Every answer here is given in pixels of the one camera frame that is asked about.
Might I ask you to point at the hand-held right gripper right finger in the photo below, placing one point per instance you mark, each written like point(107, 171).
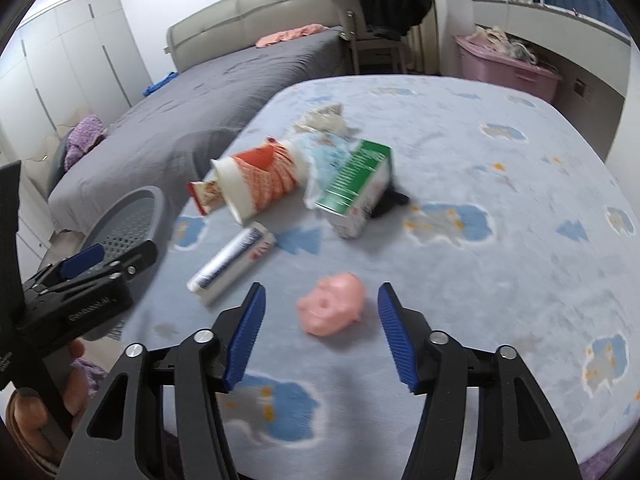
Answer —
point(395, 335)

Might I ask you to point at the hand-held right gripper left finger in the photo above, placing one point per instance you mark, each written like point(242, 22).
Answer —
point(247, 335)

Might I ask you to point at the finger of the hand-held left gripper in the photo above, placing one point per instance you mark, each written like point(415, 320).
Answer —
point(132, 257)
point(80, 260)

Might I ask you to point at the grey plastic basket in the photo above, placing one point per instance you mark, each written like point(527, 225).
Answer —
point(130, 205)

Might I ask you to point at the pink pig toy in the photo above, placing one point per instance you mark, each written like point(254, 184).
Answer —
point(330, 305)

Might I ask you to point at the white squeeze tube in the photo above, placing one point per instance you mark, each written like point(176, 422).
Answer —
point(225, 265)

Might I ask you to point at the small black object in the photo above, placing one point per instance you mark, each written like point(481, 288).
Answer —
point(392, 201)

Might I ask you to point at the red and white paper cup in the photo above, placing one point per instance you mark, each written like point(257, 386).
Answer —
point(260, 180)

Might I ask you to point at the green and white carton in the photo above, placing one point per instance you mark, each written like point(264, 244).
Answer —
point(350, 180)

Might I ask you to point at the light blue packet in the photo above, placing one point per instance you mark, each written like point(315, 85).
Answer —
point(325, 155)

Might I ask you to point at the person's left hand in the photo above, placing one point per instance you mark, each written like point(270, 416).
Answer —
point(30, 412)

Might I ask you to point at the person's purple clothing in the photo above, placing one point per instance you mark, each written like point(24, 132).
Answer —
point(90, 371)

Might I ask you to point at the beige snack wrapper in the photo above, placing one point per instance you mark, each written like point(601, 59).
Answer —
point(205, 197)

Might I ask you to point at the dark green cushion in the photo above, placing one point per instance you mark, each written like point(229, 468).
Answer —
point(57, 165)

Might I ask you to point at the beige armchair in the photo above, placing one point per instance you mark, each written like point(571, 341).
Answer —
point(40, 152)

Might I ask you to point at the purple knit cloth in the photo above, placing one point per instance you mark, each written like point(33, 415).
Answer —
point(85, 135)

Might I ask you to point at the blue cloth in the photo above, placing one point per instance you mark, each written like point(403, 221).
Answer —
point(160, 85)

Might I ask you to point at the grey bed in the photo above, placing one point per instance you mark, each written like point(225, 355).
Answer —
point(200, 95)

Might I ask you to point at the white wardrobe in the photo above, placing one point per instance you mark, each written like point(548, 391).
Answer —
point(65, 60)

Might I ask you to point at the crumpled white tissue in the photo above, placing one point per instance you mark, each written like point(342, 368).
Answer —
point(325, 120)

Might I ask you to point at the beige upholstered headboard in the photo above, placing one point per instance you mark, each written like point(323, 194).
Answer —
point(250, 20)

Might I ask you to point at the pink cloth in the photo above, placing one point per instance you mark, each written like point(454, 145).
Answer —
point(290, 35)

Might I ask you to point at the beige curtain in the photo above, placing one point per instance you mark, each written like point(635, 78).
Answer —
point(425, 55)

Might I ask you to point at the pink storage box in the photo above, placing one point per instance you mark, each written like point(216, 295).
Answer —
point(500, 72)

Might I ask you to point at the beige fabric bundle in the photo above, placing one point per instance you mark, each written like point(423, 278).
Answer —
point(505, 42)

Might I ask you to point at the beige chair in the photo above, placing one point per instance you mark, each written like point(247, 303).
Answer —
point(350, 22)

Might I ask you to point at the black jacket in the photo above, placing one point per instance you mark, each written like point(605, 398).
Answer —
point(390, 0)

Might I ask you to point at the wall socket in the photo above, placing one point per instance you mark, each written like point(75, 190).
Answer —
point(580, 86)

